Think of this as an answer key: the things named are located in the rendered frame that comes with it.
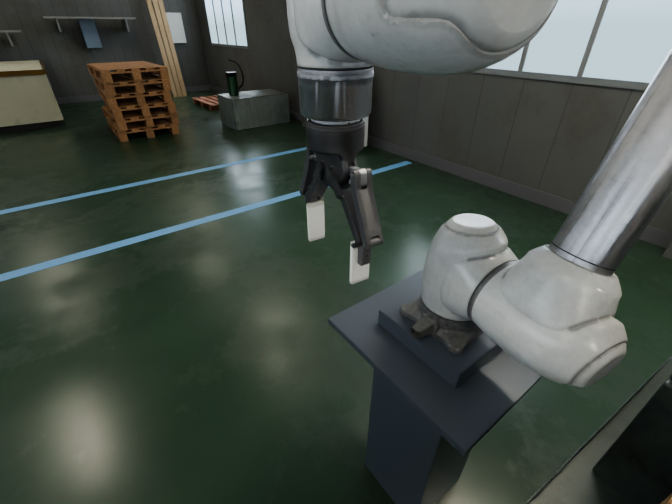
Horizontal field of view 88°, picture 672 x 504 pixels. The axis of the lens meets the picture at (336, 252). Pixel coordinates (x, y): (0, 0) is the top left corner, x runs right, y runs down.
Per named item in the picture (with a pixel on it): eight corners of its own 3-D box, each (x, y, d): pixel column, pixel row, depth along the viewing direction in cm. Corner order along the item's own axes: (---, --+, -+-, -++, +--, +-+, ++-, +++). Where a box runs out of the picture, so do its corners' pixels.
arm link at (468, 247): (455, 272, 93) (472, 197, 81) (511, 314, 80) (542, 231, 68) (406, 289, 87) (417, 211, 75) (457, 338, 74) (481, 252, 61)
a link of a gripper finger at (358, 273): (368, 235, 48) (371, 237, 47) (366, 276, 51) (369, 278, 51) (350, 241, 46) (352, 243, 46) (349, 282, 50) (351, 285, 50)
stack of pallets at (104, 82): (184, 133, 544) (169, 66, 493) (121, 143, 499) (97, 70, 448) (162, 118, 631) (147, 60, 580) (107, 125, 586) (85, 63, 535)
